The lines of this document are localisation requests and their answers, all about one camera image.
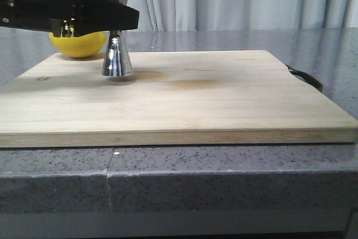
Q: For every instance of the yellow lemon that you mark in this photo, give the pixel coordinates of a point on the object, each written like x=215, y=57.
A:
x=79, y=47

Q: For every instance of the wooden cutting board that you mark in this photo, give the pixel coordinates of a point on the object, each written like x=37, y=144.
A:
x=205, y=97

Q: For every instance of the grey drawer front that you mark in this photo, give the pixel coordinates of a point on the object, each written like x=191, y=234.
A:
x=137, y=224

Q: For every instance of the steel double jigger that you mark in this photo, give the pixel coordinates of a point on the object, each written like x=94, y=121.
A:
x=117, y=61

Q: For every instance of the black cutting board handle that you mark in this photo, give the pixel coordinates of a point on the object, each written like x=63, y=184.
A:
x=307, y=78

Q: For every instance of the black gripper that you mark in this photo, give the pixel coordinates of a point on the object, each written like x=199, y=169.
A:
x=57, y=16

